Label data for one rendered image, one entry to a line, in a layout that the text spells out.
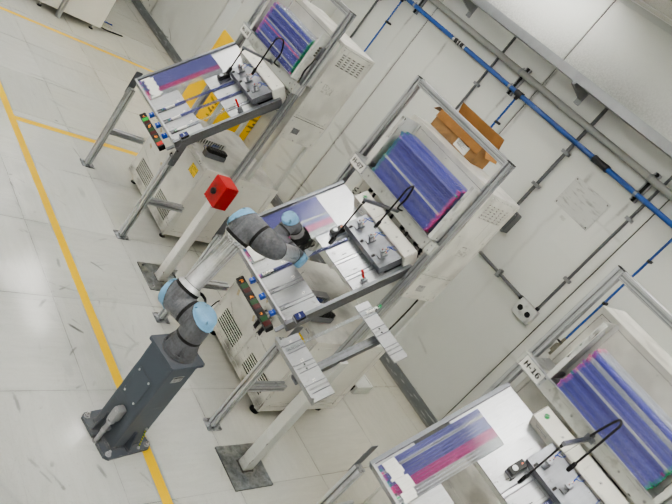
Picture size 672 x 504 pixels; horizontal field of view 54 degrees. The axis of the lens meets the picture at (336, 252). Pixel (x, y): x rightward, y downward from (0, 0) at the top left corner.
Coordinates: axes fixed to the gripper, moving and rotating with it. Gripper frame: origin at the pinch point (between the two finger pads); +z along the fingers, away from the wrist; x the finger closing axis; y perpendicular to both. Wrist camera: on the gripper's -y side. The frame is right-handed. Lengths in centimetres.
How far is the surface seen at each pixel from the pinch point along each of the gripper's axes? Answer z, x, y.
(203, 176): 30, 113, -21
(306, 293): -1.5, -20.1, -9.2
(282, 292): -4.0, -13.9, -18.8
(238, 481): 33, -68, -84
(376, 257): 2.5, -21.7, 29.9
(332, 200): 9.1, 27.8, 31.2
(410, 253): 4, -29, 45
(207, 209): 13, 73, -29
